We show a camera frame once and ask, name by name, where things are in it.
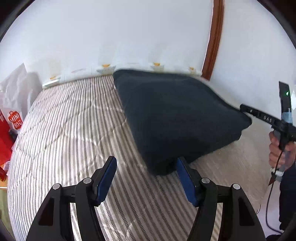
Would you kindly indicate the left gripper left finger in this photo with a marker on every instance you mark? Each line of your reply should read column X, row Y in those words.
column 102, row 180

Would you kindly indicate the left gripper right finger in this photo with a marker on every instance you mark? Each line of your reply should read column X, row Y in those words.
column 190, row 180

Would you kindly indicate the black sweatshirt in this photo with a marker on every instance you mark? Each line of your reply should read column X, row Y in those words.
column 172, row 116

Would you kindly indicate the person's right hand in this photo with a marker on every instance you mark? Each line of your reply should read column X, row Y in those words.
column 287, row 159

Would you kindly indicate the striped bed quilt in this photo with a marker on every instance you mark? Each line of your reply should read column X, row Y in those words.
column 69, row 132

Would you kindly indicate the red shopping bag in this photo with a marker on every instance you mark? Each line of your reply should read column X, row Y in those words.
column 6, row 145

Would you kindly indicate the white patterned rolled sheet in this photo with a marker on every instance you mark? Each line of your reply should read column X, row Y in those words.
column 109, row 69

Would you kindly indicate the white plastic bag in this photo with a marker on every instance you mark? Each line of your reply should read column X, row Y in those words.
column 18, row 92

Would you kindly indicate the brown wooden door frame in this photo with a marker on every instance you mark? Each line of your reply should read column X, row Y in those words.
column 214, row 39

